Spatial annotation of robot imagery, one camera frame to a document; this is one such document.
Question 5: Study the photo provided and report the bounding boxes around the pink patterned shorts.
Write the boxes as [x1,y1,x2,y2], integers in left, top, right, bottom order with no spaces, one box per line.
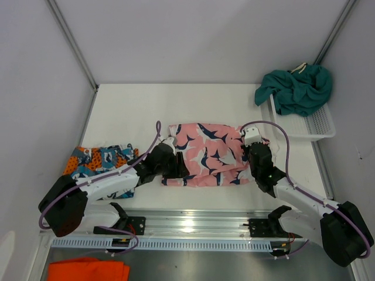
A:
[161,123,254,187]

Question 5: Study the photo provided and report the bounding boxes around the patterned orange blue shorts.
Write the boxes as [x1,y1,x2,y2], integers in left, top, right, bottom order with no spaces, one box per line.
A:
[63,143,140,201]

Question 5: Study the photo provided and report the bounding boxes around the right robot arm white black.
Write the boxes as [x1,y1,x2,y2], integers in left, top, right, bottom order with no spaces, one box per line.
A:
[242,142,374,267]

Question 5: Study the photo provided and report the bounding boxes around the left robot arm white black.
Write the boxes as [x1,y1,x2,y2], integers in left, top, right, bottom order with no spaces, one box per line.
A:
[38,142,189,237]

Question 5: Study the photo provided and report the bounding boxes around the teal green shorts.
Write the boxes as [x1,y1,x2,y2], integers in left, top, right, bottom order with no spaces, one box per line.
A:
[254,63,333,117]

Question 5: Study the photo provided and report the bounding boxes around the folded orange shorts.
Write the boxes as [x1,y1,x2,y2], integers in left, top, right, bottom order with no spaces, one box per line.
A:
[46,257,130,281]

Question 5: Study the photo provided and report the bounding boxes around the white plastic basket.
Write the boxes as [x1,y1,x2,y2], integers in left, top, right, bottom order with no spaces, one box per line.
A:
[260,96,336,142]

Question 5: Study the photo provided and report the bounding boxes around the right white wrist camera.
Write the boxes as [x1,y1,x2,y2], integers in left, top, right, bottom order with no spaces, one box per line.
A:
[242,125,263,146]

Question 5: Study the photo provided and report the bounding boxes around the aluminium mounting rail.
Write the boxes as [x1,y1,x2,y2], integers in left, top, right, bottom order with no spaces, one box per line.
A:
[39,208,360,241]

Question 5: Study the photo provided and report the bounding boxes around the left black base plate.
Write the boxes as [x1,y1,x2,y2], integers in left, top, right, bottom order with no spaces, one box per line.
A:
[93,217,146,236]

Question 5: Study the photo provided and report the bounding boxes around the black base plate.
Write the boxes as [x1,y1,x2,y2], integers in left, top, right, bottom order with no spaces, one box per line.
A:
[93,217,146,236]
[243,218,292,238]

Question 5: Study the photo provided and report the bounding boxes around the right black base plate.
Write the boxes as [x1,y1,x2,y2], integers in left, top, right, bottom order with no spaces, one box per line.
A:
[243,218,292,238]

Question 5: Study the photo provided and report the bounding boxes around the white slotted cable duct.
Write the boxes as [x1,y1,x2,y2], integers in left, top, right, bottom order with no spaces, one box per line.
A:
[51,237,272,252]

